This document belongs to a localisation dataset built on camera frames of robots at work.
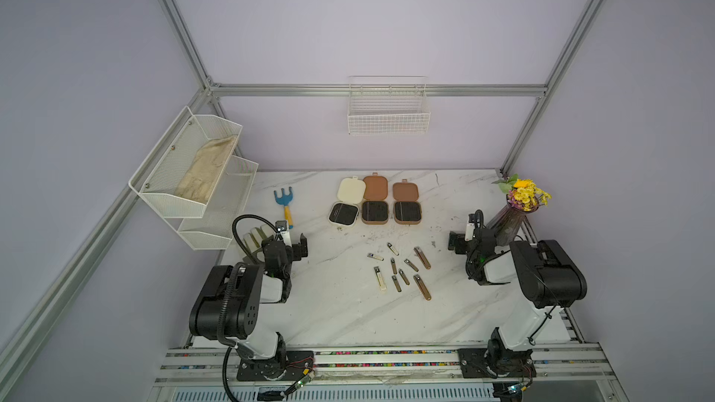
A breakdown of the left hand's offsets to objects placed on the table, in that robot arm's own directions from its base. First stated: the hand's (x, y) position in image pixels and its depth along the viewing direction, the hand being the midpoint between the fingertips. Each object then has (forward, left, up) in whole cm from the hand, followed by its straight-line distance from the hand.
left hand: (288, 238), depth 95 cm
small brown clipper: (-8, -37, -4) cm, 38 cm away
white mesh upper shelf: (+5, +26, +26) cm, 37 cm away
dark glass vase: (+1, -74, +7) cm, 74 cm away
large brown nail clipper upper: (-5, -47, -3) cm, 47 cm away
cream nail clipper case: (+22, -21, -2) cm, 31 cm away
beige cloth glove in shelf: (+8, +20, +26) cm, 33 cm away
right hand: (+5, -62, -3) cm, 62 cm away
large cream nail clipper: (-14, -32, -3) cm, 35 cm away
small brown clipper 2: (-7, -42, -3) cm, 42 cm away
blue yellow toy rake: (+20, +6, -4) cm, 21 cm away
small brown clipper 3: (-12, -40, -4) cm, 42 cm away
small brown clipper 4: (-13, -37, -5) cm, 39 cm away
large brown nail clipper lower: (-17, -46, -4) cm, 49 cm away
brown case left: (+15, -31, -3) cm, 34 cm away
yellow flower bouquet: (+3, -74, +21) cm, 77 cm away
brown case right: (+16, -43, -3) cm, 47 cm away
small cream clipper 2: (-2, -37, -3) cm, 37 cm away
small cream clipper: (-5, -31, -4) cm, 32 cm away
